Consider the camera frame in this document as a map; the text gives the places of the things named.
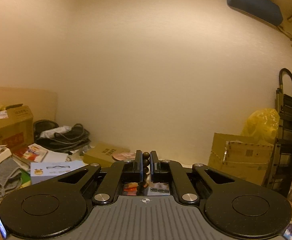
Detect dark green bead necklace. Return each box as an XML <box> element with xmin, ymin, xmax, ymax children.
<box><xmin>125</xmin><ymin>150</ymin><xmax>152</xmax><ymax>197</ymax></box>

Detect small white product box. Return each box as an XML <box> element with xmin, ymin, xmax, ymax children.
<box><xmin>145</xmin><ymin>182</ymin><xmax>170</xmax><ymax>196</ymax></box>

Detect flat brown cardboard box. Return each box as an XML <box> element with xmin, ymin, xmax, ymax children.
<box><xmin>83</xmin><ymin>142</ymin><xmax>130</xmax><ymax>167</ymax></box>

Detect light blue milk carton box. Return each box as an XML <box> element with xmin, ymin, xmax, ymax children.
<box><xmin>30</xmin><ymin>160</ymin><xmax>86</xmax><ymax>185</ymax></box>

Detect open cardboard box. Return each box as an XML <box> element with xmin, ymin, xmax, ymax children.
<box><xmin>208</xmin><ymin>133</ymin><xmax>273</xmax><ymax>185</ymax></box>

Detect yellow plastic bag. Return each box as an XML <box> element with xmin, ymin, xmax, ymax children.
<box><xmin>241</xmin><ymin>108</ymin><xmax>280</xmax><ymax>145</ymax></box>

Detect grey folded cloth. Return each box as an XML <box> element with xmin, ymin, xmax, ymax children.
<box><xmin>0</xmin><ymin>158</ymin><xmax>22</xmax><ymax>200</ymax></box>

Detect black folding ladder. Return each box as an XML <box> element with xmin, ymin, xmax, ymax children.
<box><xmin>265</xmin><ymin>68</ymin><xmax>292</xmax><ymax>197</ymax></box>

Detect cardboard box with red label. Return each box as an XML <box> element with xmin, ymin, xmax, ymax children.
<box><xmin>0</xmin><ymin>104</ymin><xmax>34</xmax><ymax>152</ymax></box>

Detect coiled black cables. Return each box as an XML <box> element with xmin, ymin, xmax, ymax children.
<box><xmin>33</xmin><ymin>119</ymin><xmax>92</xmax><ymax>153</ymax></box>

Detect blue wall air conditioner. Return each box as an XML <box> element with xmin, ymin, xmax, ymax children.
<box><xmin>226</xmin><ymin>0</ymin><xmax>283</xmax><ymax>27</ymax></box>

